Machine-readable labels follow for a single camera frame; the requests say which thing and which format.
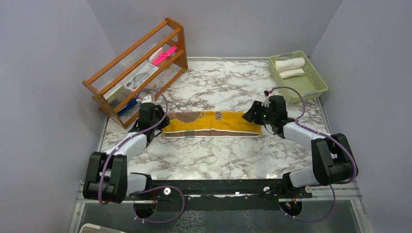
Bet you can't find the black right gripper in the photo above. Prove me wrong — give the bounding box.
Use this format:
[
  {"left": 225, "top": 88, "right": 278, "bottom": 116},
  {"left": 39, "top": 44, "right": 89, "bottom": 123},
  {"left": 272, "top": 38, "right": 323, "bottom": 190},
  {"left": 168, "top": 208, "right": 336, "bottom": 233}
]
[{"left": 243, "top": 100, "right": 275, "bottom": 125}]

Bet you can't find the yellow towel white trim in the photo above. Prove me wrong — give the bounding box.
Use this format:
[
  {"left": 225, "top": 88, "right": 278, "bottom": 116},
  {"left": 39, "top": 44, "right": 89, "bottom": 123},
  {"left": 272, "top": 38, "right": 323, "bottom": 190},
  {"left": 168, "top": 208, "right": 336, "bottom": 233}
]
[{"left": 162, "top": 111, "right": 262, "bottom": 138}]

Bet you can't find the white terry towel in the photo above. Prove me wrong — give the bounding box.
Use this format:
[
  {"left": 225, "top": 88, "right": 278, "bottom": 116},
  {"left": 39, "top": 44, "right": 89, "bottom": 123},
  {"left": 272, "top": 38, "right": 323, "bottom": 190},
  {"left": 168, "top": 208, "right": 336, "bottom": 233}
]
[{"left": 275, "top": 57, "right": 306, "bottom": 79}]

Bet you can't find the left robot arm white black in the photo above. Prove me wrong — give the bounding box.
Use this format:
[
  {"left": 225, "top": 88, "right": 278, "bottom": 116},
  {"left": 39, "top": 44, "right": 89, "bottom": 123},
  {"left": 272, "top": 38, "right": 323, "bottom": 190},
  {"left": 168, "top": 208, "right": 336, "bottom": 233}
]
[{"left": 83, "top": 102, "right": 170, "bottom": 204}]

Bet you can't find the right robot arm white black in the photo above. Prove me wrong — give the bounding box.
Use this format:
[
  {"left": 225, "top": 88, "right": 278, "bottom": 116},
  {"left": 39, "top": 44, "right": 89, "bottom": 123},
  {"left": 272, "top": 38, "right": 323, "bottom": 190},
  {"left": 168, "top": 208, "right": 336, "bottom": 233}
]
[{"left": 242, "top": 95, "right": 358, "bottom": 198}]

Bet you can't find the blue pen pack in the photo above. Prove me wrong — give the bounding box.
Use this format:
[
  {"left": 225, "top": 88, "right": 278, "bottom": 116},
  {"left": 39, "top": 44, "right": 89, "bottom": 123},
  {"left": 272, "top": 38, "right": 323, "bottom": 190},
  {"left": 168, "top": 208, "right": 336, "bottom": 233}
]
[{"left": 117, "top": 98, "right": 141, "bottom": 117}]

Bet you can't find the green stapler box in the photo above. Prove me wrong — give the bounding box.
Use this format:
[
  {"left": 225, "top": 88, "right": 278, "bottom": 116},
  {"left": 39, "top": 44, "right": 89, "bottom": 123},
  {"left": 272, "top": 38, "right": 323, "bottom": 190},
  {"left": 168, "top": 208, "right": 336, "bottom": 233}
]
[{"left": 103, "top": 83, "right": 129, "bottom": 103}]

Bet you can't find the wooden shelf rack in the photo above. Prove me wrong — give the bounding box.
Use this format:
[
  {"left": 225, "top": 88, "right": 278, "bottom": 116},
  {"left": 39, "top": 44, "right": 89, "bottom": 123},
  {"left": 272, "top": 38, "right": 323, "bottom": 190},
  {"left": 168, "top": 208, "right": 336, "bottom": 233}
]
[{"left": 83, "top": 17, "right": 189, "bottom": 129}]

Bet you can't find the ruler set clear package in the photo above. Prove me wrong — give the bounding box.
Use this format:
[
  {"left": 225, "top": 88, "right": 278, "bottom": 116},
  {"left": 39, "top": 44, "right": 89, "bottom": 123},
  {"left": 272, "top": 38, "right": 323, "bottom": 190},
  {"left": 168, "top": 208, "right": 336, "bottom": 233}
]
[{"left": 122, "top": 62, "right": 158, "bottom": 91}]

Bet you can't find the light green plastic basket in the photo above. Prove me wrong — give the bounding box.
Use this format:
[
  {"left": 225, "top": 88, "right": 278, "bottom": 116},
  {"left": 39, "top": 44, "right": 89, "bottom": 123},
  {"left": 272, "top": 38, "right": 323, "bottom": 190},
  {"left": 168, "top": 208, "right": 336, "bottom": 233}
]
[{"left": 269, "top": 51, "right": 328, "bottom": 100}]

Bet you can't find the pink plastic tool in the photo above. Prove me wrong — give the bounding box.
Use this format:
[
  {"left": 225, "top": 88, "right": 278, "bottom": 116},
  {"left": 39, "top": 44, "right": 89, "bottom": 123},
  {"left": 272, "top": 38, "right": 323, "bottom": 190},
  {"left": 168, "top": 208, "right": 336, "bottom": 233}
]
[{"left": 152, "top": 46, "right": 178, "bottom": 66}]

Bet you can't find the white bin corner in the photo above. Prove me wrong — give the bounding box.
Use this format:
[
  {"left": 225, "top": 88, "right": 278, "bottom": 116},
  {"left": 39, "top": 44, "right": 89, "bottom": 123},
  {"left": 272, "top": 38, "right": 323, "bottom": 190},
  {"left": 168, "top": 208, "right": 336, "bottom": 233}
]
[{"left": 79, "top": 223, "right": 125, "bottom": 233}]

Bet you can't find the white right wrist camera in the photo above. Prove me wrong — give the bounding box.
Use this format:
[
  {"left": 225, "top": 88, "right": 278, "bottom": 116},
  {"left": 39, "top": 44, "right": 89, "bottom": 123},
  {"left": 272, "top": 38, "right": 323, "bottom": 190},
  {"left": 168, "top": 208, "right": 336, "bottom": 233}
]
[{"left": 261, "top": 90, "right": 273, "bottom": 107}]

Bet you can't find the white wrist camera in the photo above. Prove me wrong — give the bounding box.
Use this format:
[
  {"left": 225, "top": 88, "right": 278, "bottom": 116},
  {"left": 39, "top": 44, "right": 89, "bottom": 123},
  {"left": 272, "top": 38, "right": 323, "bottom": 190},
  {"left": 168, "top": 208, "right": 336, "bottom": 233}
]
[
  {"left": 137, "top": 95, "right": 155, "bottom": 104},
  {"left": 261, "top": 90, "right": 273, "bottom": 107}
]

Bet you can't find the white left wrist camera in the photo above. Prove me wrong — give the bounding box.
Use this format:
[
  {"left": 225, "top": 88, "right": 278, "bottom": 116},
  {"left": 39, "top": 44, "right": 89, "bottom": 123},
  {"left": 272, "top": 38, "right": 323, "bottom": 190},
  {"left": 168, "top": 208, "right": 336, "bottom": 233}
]
[{"left": 137, "top": 95, "right": 155, "bottom": 104}]

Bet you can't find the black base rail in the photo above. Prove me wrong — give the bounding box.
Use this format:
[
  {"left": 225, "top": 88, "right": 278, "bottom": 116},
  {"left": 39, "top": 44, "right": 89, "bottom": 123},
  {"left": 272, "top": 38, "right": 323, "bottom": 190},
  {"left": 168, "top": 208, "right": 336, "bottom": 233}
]
[{"left": 125, "top": 179, "right": 312, "bottom": 212}]

